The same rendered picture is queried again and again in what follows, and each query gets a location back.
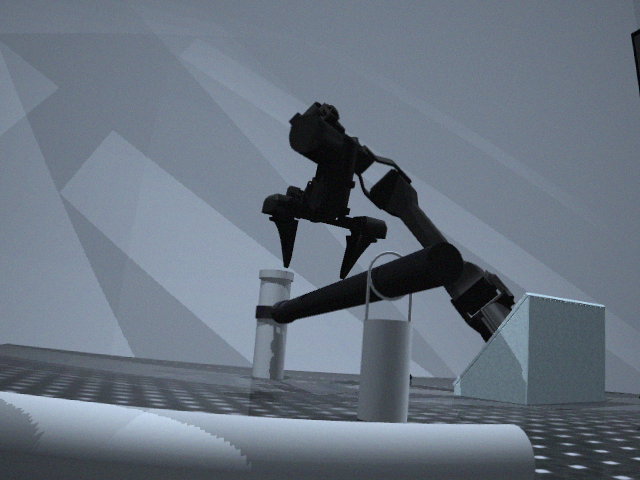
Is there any white horizontal tube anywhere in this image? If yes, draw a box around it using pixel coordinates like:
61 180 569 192
0 392 536 480

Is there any black cylindrical rod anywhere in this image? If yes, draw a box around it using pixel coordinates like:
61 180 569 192
277 242 463 321

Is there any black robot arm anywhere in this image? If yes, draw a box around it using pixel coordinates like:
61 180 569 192
286 101 515 343

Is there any light grey post with cap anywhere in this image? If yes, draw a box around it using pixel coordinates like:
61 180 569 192
252 269 294 379

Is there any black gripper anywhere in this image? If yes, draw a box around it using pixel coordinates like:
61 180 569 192
261 168 387 279

